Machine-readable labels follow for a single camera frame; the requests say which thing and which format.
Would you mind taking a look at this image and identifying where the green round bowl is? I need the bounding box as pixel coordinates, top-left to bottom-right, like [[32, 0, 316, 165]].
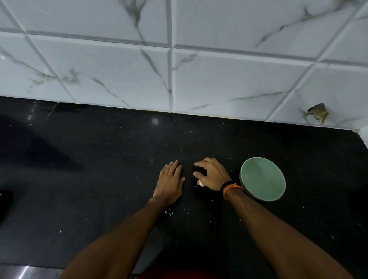
[[239, 157, 286, 202]]

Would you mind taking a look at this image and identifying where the person's left hand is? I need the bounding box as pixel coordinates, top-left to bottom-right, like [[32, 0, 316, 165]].
[[152, 160, 186, 206]]

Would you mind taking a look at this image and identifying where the orange thread wristband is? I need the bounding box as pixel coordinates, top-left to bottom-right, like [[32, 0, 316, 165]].
[[223, 183, 244, 201]]

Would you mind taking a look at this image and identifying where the red clothing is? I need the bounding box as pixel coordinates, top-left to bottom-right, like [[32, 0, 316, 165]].
[[137, 268, 220, 279]]

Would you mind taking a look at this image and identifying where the person's left forearm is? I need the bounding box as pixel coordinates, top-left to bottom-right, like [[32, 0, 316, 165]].
[[58, 198, 171, 279]]

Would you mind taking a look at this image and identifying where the person's right forearm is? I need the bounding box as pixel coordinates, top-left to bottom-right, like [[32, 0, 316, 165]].
[[227, 188, 355, 279]]

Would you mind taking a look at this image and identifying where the person's right hand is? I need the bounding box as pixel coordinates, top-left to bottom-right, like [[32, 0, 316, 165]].
[[193, 157, 232, 192]]

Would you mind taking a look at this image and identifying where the black wristband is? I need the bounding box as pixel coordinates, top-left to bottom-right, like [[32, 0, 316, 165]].
[[220, 180, 236, 193]]

